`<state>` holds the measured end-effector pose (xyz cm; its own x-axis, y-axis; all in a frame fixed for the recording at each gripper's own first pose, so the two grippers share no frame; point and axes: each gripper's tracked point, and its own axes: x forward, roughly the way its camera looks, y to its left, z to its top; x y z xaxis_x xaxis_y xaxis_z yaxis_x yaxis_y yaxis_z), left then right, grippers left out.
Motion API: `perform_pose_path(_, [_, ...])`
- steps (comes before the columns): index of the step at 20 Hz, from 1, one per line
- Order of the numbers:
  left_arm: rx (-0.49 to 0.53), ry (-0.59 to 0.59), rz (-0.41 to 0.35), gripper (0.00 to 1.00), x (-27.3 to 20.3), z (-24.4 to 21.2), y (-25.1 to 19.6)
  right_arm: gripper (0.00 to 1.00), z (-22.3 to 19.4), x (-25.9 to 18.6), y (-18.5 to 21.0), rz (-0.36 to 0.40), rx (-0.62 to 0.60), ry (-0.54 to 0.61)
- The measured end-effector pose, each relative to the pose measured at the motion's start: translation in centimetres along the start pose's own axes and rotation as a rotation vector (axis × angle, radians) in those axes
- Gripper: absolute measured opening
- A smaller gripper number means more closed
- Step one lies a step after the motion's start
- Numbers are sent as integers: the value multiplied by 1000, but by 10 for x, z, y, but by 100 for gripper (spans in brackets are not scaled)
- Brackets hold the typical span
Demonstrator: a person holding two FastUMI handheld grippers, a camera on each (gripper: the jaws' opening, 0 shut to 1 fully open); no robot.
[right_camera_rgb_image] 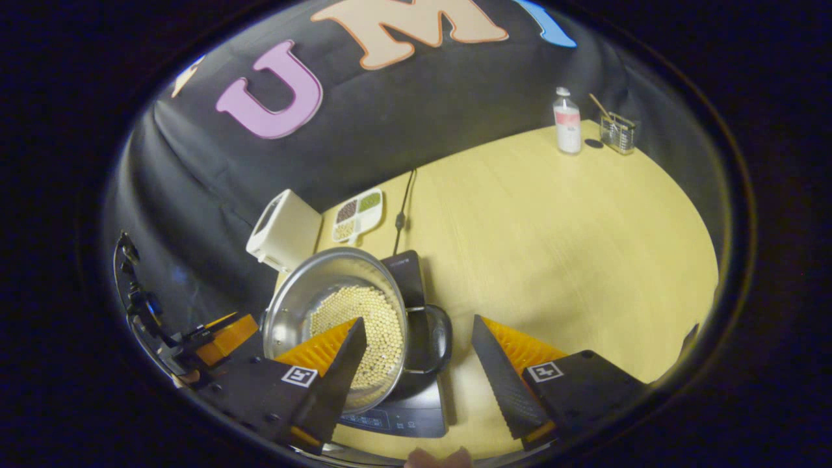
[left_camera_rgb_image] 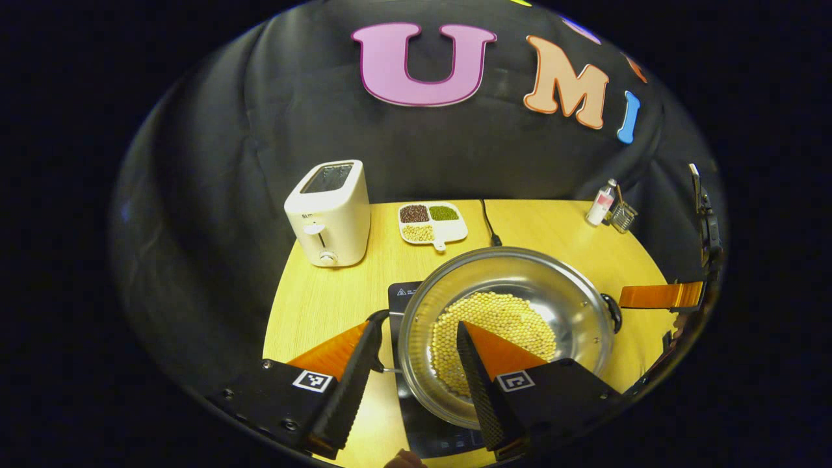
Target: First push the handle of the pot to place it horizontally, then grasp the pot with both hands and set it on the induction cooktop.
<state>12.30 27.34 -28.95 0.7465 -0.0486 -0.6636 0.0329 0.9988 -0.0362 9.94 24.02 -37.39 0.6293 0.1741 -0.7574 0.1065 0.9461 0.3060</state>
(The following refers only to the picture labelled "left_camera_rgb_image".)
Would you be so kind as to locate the white toaster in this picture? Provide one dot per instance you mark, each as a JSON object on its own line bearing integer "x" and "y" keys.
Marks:
{"x": 331, "y": 221}

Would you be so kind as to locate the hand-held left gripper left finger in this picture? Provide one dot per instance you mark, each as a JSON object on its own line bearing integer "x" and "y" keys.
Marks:
{"x": 348, "y": 403}

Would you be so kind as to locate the black induction cooktop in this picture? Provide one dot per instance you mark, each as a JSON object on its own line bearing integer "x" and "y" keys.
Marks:
{"x": 429, "y": 432}

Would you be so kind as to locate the pile of soybeans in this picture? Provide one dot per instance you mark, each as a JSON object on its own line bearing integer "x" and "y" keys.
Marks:
{"x": 500, "y": 312}

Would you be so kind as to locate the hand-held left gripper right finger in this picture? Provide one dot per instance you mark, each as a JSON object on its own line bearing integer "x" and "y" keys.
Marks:
{"x": 484, "y": 396}

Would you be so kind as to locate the white divided plate of beans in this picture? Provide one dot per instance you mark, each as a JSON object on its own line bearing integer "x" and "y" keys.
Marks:
{"x": 448, "y": 229}

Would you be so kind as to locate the wooden stick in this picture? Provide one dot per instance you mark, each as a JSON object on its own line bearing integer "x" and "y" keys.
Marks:
{"x": 619, "y": 194}

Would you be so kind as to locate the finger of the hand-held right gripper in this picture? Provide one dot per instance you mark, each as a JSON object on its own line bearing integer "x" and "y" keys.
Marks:
{"x": 656, "y": 296}

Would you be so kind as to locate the clear bottle with pink label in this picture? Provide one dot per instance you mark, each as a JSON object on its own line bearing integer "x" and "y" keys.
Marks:
{"x": 600, "y": 207}

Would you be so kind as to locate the stainless steel pot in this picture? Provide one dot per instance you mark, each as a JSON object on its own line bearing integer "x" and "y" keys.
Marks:
{"x": 572, "y": 305}

